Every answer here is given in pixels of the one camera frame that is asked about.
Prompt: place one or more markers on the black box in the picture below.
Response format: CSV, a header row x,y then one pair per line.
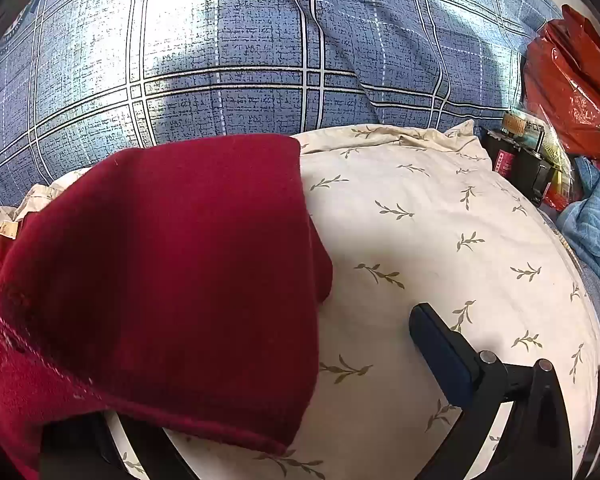
x,y
520,170

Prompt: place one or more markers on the red plastic bag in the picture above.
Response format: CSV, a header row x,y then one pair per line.
x,y
570,85

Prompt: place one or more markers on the cream leaf-print pillow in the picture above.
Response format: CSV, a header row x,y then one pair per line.
x,y
430,240

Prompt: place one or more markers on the blue plaid quilt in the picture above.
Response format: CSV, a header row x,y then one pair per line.
x,y
260,60

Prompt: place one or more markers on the yellow red plastic packet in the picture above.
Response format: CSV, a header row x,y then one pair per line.
x,y
560,175

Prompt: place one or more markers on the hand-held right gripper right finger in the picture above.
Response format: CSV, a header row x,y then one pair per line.
x,y
445,355

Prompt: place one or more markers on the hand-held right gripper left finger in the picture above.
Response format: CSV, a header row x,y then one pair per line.
x,y
80,452

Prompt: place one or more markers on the tan paper packet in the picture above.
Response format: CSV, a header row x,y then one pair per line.
x,y
522,124

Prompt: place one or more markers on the dark red knit garment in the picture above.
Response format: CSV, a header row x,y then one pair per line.
x,y
155,270

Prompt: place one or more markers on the light blue towel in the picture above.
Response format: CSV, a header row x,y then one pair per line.
x,y
595,225

